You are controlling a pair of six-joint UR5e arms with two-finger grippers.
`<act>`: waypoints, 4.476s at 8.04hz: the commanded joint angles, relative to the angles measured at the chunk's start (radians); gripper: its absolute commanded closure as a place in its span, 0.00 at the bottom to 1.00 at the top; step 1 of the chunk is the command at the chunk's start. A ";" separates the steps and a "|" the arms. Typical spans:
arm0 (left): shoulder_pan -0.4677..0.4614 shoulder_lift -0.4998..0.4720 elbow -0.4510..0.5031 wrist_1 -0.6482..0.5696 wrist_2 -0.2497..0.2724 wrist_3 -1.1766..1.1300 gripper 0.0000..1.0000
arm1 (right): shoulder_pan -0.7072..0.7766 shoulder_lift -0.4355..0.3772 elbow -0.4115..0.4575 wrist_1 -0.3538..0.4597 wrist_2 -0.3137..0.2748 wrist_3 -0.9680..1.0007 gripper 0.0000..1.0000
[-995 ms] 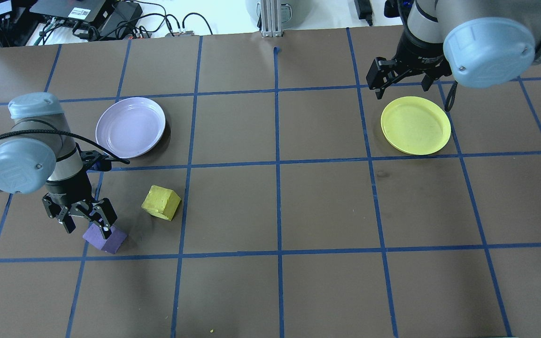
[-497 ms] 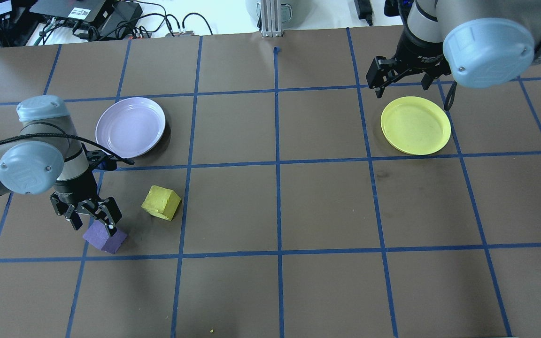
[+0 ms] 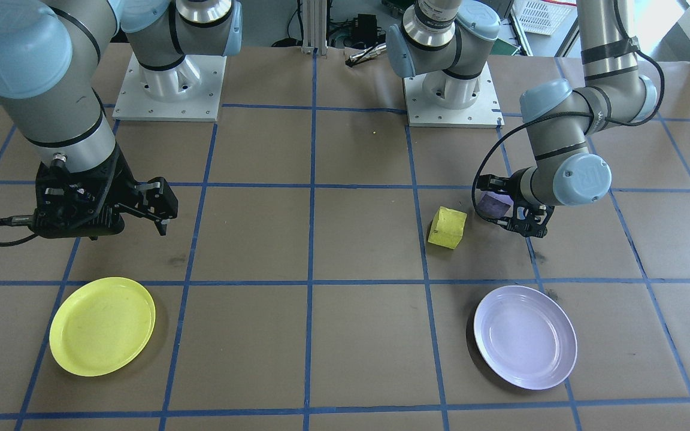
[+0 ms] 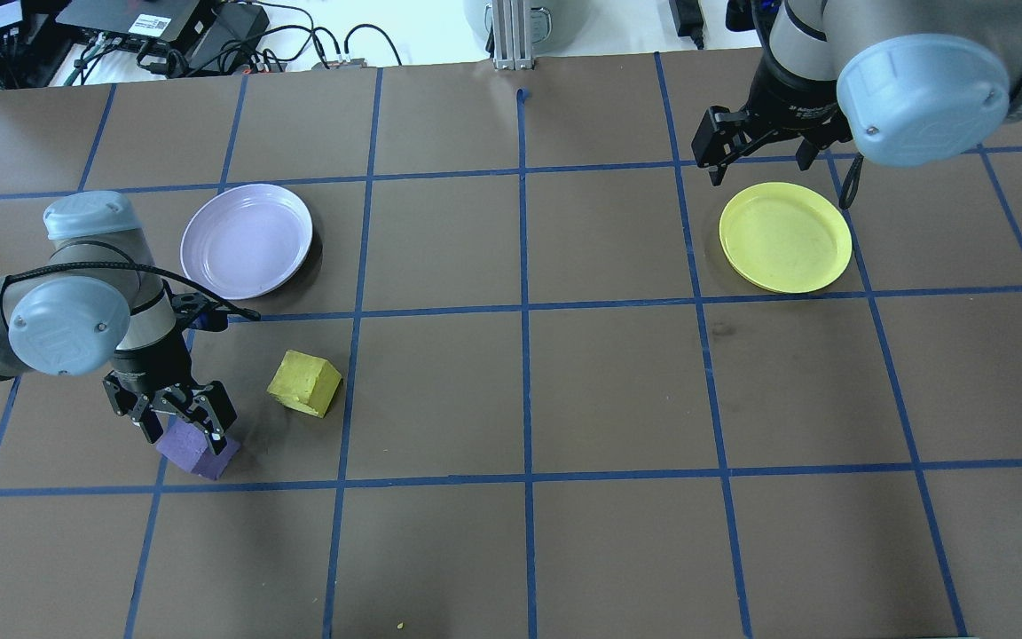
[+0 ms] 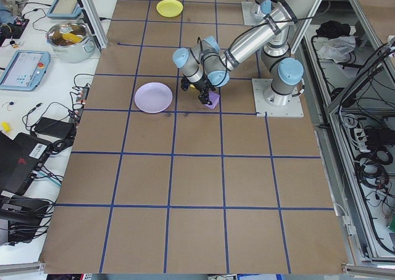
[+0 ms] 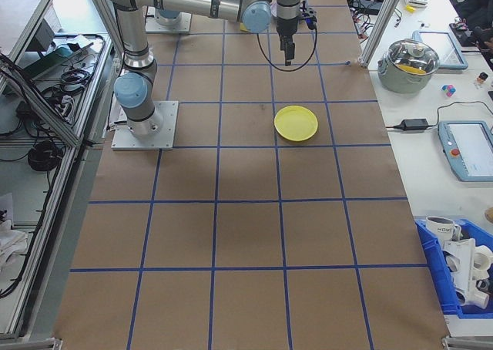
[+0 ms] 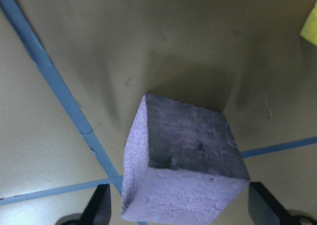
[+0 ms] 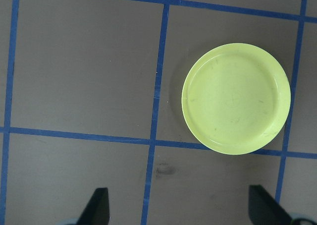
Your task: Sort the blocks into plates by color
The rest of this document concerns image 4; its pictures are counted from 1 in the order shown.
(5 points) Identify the purple foam block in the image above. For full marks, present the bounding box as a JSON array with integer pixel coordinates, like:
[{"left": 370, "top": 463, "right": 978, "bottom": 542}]
[{"left": 156, "top": 417, "right": 242, "bottom": 481}]

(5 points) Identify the yellow foam block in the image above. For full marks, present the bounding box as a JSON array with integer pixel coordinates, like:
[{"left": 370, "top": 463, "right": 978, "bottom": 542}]
[{"left": 266, "top": 350, "right": 344, "bottom": 419}]

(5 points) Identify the yellow plastic plate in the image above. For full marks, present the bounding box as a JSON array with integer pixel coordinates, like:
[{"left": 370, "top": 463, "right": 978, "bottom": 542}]
[{"left": 719, "top": 181, "right": 854, "bottom": 295}]

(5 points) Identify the black power adapter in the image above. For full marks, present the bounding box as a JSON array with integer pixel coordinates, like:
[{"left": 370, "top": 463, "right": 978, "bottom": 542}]
[{"left": 668, "top": 0, "right": 708, "bottom": 51}]

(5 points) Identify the lavender plastic plate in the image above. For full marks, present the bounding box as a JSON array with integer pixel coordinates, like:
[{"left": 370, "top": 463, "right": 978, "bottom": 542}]
[{"left": 179, "top": 183, "right": 315, "bottom": 301}]

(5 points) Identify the black box with white label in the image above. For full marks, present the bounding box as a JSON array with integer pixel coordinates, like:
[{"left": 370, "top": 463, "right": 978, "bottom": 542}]
[{"left": 57, "top": 0, "right": 215, "bottom": 45}]

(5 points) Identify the black rectangular adapter brick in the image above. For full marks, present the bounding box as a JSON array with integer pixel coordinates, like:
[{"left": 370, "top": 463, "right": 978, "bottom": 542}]
[{"left": 187, "top": 3, "right": 271, "bottom": 72}]

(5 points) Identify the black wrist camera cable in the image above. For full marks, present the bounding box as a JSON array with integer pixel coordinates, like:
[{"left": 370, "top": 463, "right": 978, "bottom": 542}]
[
  {"left": 0, "top": 264, "right": 262, "bottom": 322},
  {"left": 837, "top": 146, "right": 869, "bottom": 211}
]

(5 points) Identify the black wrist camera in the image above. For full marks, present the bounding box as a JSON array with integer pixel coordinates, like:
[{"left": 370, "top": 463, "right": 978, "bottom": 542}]
[
  {"left": 724, "top": 0, "right": 783, "bottom": 33},
  {"left": 169, "top": 291, "right": 233, "bottom": 331}
]

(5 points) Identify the aluminium profile post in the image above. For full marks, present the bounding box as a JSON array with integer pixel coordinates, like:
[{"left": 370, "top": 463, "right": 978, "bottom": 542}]
[{"left": 491, "top": 0, "right": 538, "bottom": 72}]

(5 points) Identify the red black wire bundle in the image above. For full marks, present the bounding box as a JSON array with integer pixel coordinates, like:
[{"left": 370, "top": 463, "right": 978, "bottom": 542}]
[{"left": 227, "top": 49, "right": 292, "bottom": 77}]

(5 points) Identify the black looping cable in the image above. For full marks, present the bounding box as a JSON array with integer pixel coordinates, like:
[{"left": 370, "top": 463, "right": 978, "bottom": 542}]
[{"left": 267, "top": 0, "right": 405, "bottom": 70}]

